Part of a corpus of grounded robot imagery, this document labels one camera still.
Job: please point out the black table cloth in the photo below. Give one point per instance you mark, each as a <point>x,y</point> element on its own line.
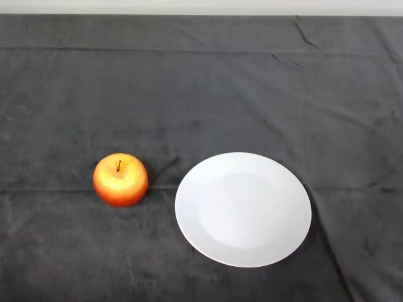
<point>201,94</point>

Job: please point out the white round plate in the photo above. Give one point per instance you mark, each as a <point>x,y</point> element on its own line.
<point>245,214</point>

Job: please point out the red yellow apple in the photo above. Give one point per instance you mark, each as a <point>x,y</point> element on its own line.
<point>121,185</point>

